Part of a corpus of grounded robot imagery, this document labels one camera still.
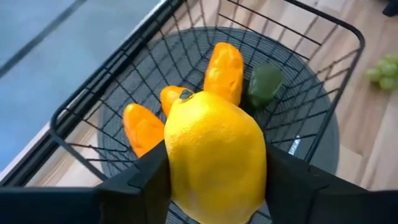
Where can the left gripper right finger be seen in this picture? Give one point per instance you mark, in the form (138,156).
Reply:
(295,199)

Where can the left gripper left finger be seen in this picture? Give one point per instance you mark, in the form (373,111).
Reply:
(140,199)

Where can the yellow lemon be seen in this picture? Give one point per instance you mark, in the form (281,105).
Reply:
(214,155)

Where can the green pepper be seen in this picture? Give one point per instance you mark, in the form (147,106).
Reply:
(264,84)

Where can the green grape bunch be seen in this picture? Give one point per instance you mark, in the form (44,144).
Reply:
(384,73)

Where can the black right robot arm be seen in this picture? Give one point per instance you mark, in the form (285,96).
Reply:
(391,7)

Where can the round grey woven placemat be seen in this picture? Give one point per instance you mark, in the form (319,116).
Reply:
(323,155)

